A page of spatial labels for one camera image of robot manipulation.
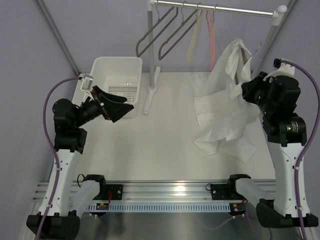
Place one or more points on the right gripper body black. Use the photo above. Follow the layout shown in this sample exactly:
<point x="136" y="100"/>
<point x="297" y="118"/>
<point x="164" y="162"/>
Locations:
<point x="257" y="93"/>

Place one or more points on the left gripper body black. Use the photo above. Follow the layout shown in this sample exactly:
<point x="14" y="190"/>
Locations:
<point x="94" y="108"/>

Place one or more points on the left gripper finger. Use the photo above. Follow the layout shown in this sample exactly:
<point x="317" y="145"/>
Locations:
<point x="114" y="111"/>
<point x="111" y="97"/>

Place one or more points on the white shirt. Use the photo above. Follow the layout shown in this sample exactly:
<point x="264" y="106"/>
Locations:
<point x="220" y="110"/>

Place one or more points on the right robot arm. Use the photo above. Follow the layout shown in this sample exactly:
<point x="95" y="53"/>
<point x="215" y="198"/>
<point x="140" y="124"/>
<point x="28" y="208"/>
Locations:
<point x="276" y="97"/>

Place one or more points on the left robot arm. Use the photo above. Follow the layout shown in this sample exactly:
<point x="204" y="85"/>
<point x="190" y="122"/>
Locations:
<point x="59" y="215"/>

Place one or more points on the pink hanger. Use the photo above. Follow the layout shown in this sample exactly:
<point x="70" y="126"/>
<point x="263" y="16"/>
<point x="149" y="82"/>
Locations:
<point x="210" y="19"/>

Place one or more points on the cream hanger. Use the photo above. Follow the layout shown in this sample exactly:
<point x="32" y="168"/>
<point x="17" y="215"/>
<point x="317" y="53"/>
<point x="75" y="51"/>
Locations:
<point x="194" y="36"/>

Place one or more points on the white plastic basket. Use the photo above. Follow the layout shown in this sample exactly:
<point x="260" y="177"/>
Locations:
<point x="121" y="76"/>

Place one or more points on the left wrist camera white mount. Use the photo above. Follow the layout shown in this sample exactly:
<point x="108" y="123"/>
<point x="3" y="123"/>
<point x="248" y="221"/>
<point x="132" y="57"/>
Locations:
<point x="86" y="84"/>

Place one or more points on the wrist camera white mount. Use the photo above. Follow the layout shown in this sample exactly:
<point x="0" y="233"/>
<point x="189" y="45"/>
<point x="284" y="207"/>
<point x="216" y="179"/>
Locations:
<point x="282" y="69"/>
<point x="86" y="84"/>

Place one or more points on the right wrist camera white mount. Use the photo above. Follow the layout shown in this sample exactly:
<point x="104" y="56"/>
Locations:
<point x="282" y="69"/>

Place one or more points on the aluminium rail with cable duct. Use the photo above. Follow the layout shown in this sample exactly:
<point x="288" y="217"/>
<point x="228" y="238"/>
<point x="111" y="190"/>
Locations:
<point x="150" y="197"/>

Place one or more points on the left enclosure frame post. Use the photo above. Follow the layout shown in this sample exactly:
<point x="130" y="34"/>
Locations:
<point x="44" y="11"/>

